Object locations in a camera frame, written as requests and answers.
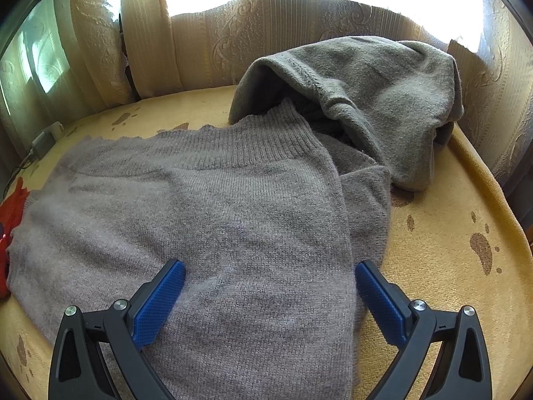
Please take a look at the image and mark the taupe knit sweater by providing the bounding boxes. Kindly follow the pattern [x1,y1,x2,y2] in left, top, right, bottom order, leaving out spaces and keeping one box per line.
[6,99,392,400]

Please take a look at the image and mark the beige embossed curtain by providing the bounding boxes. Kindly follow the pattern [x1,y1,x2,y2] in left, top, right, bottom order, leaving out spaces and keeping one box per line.
[121,0,533,192]
[0,0,134,151]

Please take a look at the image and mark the white power strip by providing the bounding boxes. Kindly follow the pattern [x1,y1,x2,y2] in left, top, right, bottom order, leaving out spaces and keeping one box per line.
[34,121,63,160]

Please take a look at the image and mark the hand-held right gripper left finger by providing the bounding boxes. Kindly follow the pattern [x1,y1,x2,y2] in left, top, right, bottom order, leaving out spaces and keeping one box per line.
[49,259,187,400]

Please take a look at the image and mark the grey-green knit sweater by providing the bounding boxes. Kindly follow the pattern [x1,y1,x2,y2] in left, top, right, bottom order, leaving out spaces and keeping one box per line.
[229,37,465,192]

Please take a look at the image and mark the yellow paw-print blanket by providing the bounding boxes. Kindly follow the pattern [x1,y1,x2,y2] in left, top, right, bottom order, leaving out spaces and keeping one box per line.
[0,85,527,400]

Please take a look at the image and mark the black power cable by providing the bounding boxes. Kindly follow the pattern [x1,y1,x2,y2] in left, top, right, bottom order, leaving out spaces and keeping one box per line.
[4,150,40,201]

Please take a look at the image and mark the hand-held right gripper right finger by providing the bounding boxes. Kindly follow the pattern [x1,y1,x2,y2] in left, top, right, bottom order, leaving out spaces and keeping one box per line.
[355,259,492,400]

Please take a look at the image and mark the red knit sweater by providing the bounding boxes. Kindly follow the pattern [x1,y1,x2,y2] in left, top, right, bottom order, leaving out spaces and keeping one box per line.
[0,177,31,299]

